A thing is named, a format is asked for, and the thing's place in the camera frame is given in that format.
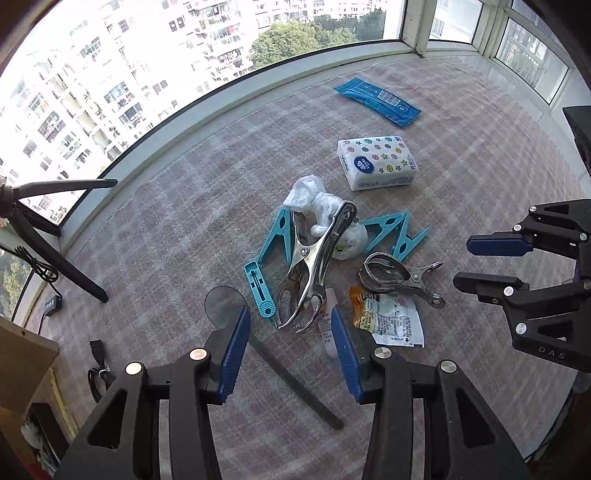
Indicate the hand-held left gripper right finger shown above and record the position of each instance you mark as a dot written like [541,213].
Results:
[346,355]

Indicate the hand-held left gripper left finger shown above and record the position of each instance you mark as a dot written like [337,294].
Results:
[235,355]

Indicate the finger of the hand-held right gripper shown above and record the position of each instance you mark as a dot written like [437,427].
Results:
[498,244]
[485,284]

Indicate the plaid cloth covered desktop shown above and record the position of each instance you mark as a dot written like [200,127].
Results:
[184,221]

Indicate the clear round plastic disc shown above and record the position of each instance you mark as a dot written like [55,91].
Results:
[221,304]

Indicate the orange white snack packet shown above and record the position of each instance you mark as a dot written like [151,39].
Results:
[392,323]

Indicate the teal slotted plastic bar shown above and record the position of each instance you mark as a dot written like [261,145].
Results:
[265,307]

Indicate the dark nail file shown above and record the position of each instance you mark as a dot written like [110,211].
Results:
[295,383]

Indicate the teal plastic clip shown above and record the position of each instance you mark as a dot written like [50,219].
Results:
[383,228]
[413,243]
[277,235]

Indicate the small metal clip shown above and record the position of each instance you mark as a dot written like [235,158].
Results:
[388,277]

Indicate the large metal clip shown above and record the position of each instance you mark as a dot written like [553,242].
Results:
[307,258]

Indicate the black box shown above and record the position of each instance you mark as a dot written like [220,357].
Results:
[579,134]

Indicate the dotted pocket tissue pack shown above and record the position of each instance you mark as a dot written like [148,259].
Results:
[378,161]

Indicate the white plastic bag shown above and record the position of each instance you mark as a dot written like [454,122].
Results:
[307,191]

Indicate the black tripod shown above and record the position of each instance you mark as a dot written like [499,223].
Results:
[69,272]

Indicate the blue wet wipe packet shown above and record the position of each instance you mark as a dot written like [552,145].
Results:
[378,99]

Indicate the light wooden cabinet panel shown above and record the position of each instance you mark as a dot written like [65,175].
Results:
[23,355]

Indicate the black inline switch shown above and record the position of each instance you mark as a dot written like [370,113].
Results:
[51,306]

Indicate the white window frame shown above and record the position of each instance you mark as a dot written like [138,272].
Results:
[417,27]

